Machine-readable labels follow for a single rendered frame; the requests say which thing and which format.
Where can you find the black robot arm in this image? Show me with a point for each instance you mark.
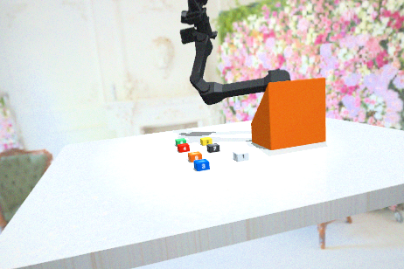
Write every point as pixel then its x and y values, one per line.
pixel 213 92

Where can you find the blue block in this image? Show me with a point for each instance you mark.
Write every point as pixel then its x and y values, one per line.
pixel 201 165

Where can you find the green block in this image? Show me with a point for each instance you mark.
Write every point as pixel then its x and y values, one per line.
pixel 180 141

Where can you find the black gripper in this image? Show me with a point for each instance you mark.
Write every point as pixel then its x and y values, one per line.
pixel 196 14

